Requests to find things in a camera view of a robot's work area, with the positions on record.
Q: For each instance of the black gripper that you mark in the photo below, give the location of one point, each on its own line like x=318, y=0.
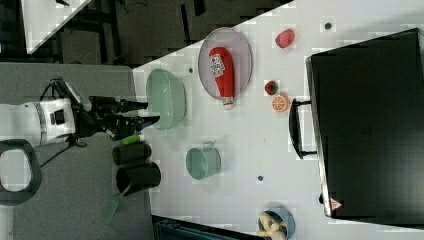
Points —
x=106, y=115

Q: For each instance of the red ketchup bottle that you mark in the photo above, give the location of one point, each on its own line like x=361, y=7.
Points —
x=221, y=64

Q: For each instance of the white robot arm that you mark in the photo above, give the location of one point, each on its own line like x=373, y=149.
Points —
x=47, y=122

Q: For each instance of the grey oval plate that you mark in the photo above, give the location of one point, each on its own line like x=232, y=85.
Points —
x=241, y=55

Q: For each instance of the green round-capped object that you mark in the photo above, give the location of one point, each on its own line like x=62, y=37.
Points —
x=133, y=139

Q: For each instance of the green oval colander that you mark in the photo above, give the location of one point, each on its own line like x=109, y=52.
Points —
x=166, y=97

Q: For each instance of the small black cylinder holder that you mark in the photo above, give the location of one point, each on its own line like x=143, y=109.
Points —
x=126, y=154

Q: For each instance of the large black cylinder holder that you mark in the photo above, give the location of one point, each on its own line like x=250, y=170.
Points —
x=138, y=178

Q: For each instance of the green mug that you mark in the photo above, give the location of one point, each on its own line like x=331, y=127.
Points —
x=203, y=162

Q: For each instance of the green spatula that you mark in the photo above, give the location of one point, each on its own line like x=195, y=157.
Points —
x=111, y=208

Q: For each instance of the white side table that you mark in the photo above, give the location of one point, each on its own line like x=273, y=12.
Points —
x=43, y=18

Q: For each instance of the dark red strawberry toy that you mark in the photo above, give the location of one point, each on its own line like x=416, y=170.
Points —
x=271, y=88

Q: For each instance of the orange slice toy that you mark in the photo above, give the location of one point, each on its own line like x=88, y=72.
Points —
x=280, y=103

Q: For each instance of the light strawberry toy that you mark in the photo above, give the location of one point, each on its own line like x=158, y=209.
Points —
x=285, y=38

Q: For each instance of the blue cup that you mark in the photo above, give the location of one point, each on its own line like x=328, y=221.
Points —
x=283, y=217

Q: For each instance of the black ring frame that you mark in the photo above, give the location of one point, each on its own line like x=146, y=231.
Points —
x=21, y=174

